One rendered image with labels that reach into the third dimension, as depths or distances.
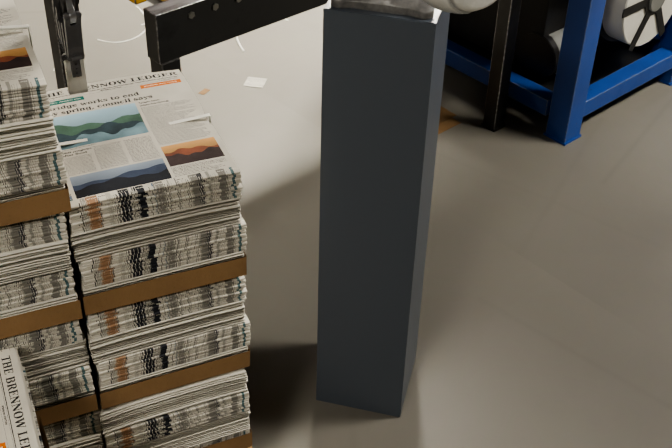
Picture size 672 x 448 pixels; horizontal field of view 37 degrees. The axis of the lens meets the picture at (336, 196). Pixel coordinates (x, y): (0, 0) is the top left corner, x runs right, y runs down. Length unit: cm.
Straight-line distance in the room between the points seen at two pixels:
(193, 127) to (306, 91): 175
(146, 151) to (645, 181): 189
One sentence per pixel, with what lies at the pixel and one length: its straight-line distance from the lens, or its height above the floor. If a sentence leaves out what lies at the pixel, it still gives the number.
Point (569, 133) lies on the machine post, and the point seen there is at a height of 4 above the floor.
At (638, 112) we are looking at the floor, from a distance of 359.
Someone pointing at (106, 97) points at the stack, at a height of 83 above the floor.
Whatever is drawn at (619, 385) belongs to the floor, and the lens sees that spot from 255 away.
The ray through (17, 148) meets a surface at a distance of 152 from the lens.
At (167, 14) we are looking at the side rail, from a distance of 224.
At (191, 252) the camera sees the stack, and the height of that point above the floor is 69.
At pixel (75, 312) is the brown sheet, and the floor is 62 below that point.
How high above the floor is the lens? 178
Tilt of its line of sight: 36 degrees down
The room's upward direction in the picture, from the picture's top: 2 degrees clockwise
